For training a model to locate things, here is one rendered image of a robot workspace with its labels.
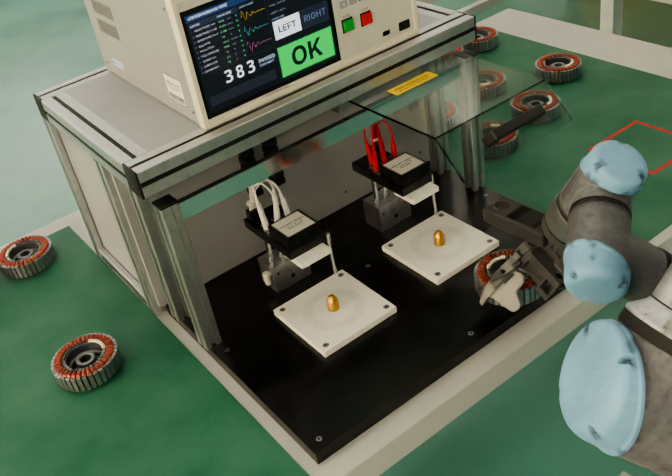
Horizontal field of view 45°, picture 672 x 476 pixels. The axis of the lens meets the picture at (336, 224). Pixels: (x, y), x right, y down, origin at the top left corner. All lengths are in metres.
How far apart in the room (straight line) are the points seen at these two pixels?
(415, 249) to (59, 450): 0.68
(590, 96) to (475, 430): 0.89
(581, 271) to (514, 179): 0.74
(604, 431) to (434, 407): 0.47
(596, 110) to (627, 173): 0.92
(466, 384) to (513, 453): 0.89
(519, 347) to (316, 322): 0.33
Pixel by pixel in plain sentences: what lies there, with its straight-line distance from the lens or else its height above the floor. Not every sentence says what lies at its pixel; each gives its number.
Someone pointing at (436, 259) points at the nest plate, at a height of 0.78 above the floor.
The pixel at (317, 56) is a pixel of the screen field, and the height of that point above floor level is 1.15.
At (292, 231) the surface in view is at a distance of 1.33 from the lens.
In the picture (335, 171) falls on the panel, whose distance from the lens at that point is 1.59.
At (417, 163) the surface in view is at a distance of 1.45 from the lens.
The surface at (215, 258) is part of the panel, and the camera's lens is 1.51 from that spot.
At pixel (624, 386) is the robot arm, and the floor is 1.10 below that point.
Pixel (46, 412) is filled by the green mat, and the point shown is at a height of 0.75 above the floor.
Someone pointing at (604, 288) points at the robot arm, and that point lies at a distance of 0.99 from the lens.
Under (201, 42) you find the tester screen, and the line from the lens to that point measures 1.22.
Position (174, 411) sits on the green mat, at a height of 0.75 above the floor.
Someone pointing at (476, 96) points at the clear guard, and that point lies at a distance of 1.33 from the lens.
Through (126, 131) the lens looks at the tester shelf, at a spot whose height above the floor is 1.11.
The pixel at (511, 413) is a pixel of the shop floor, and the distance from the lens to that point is 2.23.
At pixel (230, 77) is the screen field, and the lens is 1.26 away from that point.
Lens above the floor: 1.66
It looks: 34 degrees down
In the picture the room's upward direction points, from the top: 11 degrees counter-clockwise
